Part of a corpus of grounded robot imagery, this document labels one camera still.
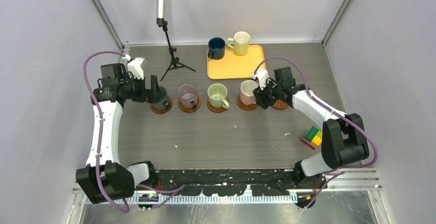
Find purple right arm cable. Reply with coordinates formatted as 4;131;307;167
252;57;379;210

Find dark green mug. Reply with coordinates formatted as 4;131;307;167
151;86;171;111

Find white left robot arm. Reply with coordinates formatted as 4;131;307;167
76;58;172;204

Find brown wooden coaster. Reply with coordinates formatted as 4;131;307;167
150;96;173;114
207;97;230;113
272;100;289;110
237;95;257;111
178;97;202;113

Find aluminium frame rail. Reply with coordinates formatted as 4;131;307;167
72;167;383;204

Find navy blue mug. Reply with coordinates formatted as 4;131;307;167
207;37;226;60

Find yellow serving tray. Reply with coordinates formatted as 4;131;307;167
207;45;265;80

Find mauve mug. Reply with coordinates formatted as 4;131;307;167
177;83;199;107

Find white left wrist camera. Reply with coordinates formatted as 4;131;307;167
122;54;147;80

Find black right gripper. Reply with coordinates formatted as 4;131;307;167
253;77;283;109

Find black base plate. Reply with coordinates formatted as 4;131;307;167
140;169;325;197

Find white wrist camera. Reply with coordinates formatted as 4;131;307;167
122;54;147;80
251;68;269;90

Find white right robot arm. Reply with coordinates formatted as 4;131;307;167
251;67;369;188

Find light green mug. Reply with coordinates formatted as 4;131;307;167
207;83;230;109

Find black tripod stand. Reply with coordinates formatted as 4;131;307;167
156;0;196;81

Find pink mug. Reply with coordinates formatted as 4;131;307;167
239;80;259;106

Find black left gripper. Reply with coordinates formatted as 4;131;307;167
120;73;163;104

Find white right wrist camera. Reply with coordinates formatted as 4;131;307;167
251;68;269;90

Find yellow cream mug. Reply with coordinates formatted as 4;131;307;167
226;31;250;56

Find multicolour toy brick block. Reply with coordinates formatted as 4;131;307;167
301;126;322;150

